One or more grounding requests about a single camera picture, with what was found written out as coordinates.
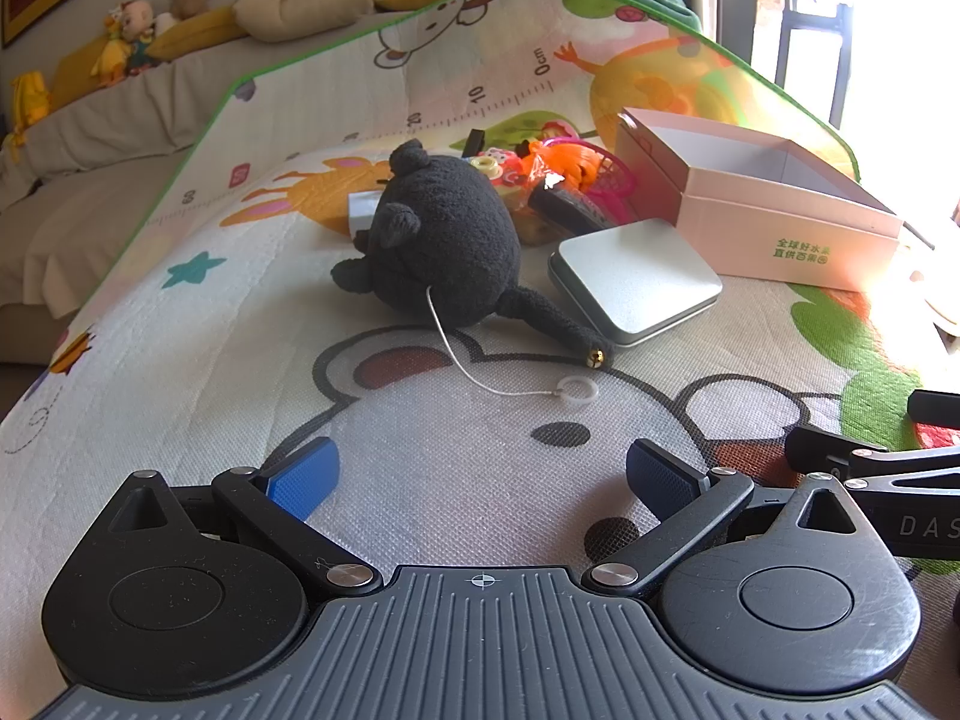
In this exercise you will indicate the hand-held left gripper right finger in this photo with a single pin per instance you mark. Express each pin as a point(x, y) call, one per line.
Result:
point(664, 476)

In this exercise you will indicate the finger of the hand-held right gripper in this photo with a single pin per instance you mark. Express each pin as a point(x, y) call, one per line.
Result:
point(934, 406)
point(832, 450)

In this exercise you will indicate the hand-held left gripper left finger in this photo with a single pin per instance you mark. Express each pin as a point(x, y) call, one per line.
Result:
point(304, 476)

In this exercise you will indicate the silver tin box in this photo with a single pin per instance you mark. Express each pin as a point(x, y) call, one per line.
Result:
point(630, 281)

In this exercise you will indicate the pink cardboard box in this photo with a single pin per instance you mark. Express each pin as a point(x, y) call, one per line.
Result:
point(787, 229)

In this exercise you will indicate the small white box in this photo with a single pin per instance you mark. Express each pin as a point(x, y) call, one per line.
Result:
point(361, 211)

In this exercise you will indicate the black plush toy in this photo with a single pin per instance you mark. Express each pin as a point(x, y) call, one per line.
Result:
point(442, 240)

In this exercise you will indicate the black plastic packet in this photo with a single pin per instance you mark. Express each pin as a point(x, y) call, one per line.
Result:
point(566, 208)

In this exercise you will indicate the pink mesh scoop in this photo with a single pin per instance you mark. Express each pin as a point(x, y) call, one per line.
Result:
point(611, 176)

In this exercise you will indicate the orange pumpkin toy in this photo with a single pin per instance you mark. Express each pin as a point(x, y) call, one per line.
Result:
point(566, 161)

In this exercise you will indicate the cartoon printed play mat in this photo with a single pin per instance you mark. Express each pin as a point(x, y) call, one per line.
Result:
point(225, 360)

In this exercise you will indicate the grey covered sofa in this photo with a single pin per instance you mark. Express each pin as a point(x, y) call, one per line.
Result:
point(97, 135)

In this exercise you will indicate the small yellow plush toy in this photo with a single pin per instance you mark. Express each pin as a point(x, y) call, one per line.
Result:
point(28, 101)

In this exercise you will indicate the orange haired doll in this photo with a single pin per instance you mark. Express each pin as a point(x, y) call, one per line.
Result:
point(131, 34)

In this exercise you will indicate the cream pillow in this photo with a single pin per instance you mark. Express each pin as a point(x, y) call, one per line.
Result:
point(307, 0)

